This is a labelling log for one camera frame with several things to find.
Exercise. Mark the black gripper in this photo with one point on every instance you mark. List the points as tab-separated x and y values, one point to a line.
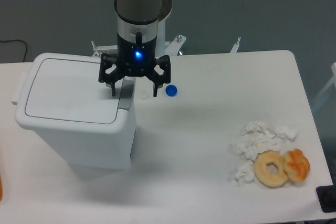
134	60

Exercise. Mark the white trash can lid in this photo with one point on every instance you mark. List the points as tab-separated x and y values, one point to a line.
65	88

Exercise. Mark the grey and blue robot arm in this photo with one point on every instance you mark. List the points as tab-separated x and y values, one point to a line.
137	32

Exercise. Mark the white bottle cap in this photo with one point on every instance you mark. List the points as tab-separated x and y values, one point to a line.
143	95

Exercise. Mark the blue bottle cap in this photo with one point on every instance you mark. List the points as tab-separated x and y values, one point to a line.
171	90

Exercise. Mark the white trash can body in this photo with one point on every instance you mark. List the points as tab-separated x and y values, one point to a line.
87	144

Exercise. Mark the large crumpled white tissue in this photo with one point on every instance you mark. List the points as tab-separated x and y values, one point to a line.
258	137

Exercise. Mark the small crumpled white tissue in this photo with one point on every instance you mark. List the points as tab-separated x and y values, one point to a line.
244	174

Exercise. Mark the orange object at left edge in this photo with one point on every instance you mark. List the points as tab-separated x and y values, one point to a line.
1	187

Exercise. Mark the orange glazed pastry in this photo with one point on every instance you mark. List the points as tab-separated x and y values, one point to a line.
296	165

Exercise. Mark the black device at table edge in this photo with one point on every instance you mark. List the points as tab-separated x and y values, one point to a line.
326	197

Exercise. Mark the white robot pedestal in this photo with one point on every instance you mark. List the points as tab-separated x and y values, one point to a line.
171	48

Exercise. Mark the plain ring donut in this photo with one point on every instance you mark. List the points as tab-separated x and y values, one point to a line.
269	169

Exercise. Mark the white frame at right edge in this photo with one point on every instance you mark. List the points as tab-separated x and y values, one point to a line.
325	93

